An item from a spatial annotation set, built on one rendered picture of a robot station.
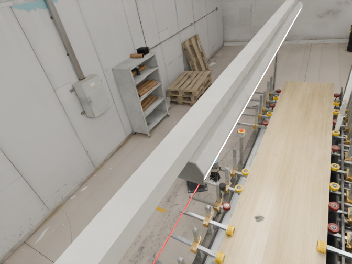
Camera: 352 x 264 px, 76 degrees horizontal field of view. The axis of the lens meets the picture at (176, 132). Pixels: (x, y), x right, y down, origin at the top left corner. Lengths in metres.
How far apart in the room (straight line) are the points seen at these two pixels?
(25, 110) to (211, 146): 3.19
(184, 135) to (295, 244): 1.77
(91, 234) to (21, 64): 3.28
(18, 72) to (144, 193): 3.24
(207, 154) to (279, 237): 1.64
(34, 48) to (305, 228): 3.70
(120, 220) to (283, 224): 1.95
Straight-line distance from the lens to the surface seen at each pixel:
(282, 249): 2.18
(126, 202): 0.47
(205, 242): 2.39
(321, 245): 2.18
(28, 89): 3.65
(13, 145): 3.65
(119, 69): 4.41
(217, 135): 0.72
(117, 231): 0.44
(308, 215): 2.40
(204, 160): 0.64
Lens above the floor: 2.81
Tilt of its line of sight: 35 degrees down
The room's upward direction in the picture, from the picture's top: 12 degrees counter-clockwise
